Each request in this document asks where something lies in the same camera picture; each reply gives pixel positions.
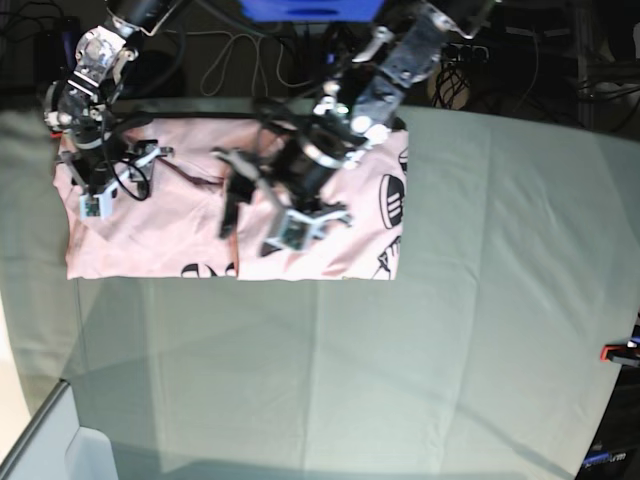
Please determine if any red black clamp right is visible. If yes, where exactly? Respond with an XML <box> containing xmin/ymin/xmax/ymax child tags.
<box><xmin>600</xmin><ymin>338</ymin><xmax>640</xmax><ymax>368</ymax></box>

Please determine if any pink t-shirt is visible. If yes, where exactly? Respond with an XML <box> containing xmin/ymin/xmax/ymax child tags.
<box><xmin>53</xmin><ymin>118</ymin><xmax>409</xmax><ymax>281</ymax></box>

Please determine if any black power strip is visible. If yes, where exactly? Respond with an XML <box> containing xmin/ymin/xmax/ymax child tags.
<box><xmin>441</xmin><ymin>43</ymin><xmax>490</xmax><ymax>64</ymax></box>

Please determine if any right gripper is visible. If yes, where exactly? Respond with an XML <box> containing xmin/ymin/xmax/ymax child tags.
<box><xmin>56</xmin><ymin>140</ymin><xmax>174</xmax><ymax>220</ymax></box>

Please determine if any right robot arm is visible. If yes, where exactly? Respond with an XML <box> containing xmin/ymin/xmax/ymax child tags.
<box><xmin>44</xmin><ymin>1</ymin><xmax>185</xmax><ymax>220</ymax></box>

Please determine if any white plastic bin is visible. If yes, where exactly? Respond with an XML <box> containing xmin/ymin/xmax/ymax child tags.
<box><xmin>1</xmin><ymin>380</ymin><xmax>119</xmax><ymax>480</ymax></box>

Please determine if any white cable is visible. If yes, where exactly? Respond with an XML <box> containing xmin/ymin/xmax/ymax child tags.
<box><xmin>164</xmin><ymin>27</ymin><xmax>326</xmax><ymax>97</ymax></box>

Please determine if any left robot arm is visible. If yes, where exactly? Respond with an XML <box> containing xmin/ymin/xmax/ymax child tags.
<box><xmin>212</xmin><ymin>1</ymin><xmax>495</xmax><ymax>252</ymax></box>

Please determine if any green table cloth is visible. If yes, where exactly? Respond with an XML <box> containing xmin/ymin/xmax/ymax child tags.
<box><xmin>1</xmin><ymin>107</ymin><xmax>639</xmax><ymax>479</ymax></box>

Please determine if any red black clamp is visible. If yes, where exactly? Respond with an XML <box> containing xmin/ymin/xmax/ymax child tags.
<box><xmin>41</xmin><ymin>80</ymin><xmax>71</xmax><ymax>138</ymax></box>
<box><xmin>600</xmin><ymin>338</ymin><xmax>640</xmax><ymax>368</ymax></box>

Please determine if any red black clamp left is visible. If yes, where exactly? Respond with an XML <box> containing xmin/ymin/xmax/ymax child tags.
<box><xmin>41</xmin><ymin>80</ymin><xmax>71</xmax><ymax>138</ymax></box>

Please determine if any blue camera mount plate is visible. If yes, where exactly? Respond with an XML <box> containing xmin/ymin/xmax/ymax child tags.
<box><xmin>240</xmin><ymin>0</ymin><xmax>384</xmax><ymax>23</ymax></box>

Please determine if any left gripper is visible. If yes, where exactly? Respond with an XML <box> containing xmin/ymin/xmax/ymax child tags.
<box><xmin>212</xmin><ymin>145</ymin><xmax>353</xmax><ymax>257</ymax></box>

